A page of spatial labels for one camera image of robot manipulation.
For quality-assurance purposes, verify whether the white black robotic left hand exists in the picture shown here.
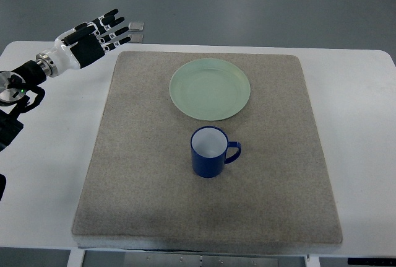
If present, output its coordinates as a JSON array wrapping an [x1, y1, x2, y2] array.
[[35, 9, 131, 77]]

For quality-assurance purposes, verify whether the blue mug white inside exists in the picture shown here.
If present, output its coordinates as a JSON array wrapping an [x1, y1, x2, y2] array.
[[190, 126, 241, 178]]

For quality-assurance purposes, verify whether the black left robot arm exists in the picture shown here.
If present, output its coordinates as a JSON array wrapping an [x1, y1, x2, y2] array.
[[1, 61, 47, 150]]

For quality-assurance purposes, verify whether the lower metal floor plate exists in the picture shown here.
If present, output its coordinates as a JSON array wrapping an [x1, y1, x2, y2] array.
[[128, 33, 144, 43]]

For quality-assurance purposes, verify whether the metal floor plate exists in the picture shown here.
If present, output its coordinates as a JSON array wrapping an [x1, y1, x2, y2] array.
[[128, 33, 144, 43], [129, 22, 144, 32]]

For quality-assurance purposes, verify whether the upper metal floor plate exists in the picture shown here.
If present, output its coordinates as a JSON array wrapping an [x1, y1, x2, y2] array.
[[129, 22, 144, 32]]

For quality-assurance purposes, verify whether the light green plate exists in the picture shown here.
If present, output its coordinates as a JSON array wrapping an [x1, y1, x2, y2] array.
[[169, 58, 251, 121]]

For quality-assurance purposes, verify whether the beige felt mat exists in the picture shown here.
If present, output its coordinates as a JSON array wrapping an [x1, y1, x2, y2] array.
[[72, 51, 342, 252]]

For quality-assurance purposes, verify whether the grey metal frame panel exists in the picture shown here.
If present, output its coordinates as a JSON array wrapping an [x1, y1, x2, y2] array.
[[82, 250, 307, 266]]

